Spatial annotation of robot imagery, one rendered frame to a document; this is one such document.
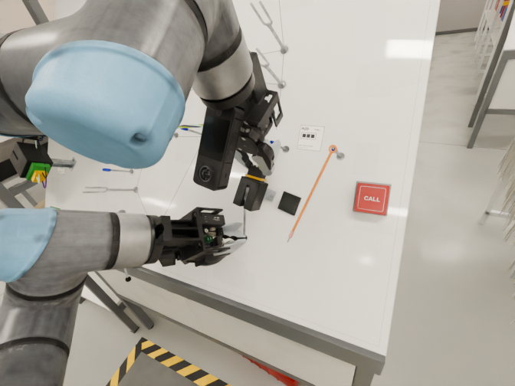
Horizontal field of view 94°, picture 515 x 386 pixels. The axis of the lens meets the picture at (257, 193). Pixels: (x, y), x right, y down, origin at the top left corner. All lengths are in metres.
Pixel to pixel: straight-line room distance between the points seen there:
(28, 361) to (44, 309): 0.06
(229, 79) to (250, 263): 0.41
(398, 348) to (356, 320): 1.02
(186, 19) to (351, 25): 0.42
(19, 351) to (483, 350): 1.65
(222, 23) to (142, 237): 0.26
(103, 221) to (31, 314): 0.12
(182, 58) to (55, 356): 0.31
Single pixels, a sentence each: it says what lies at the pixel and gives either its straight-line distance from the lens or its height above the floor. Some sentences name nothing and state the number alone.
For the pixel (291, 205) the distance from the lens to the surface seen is 0.50.
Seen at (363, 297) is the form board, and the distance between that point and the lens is 0.52.
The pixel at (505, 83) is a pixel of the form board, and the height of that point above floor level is 0.62.
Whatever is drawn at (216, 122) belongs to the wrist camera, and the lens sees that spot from 0.32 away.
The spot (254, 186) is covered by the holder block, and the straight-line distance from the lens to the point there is 0.44.
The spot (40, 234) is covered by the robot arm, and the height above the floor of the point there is 1.25.
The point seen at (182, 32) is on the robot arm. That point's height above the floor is 1.39.
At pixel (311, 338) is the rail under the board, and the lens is 0.58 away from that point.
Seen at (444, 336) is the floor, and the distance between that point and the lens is 1.65.
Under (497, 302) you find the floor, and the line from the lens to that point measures 1.87.
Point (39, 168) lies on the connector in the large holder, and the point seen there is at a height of 1.14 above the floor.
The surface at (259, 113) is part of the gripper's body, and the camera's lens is 0.35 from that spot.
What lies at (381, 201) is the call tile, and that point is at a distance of 0.45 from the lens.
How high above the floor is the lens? 1.39
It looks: 35 degrees down
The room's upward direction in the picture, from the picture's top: 11 degrees counter-clockwise
